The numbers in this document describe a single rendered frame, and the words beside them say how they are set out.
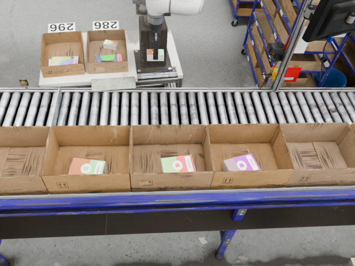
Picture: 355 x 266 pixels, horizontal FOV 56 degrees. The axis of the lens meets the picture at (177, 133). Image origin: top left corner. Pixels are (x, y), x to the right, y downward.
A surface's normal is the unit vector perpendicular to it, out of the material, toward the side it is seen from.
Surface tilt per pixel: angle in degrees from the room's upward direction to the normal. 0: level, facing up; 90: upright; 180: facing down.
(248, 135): 89
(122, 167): 0
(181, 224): 0
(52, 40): 89
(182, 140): 89
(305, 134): 89
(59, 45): 2
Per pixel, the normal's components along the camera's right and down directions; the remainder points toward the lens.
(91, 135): 0.07, 0.77
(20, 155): 0.07, -0.62
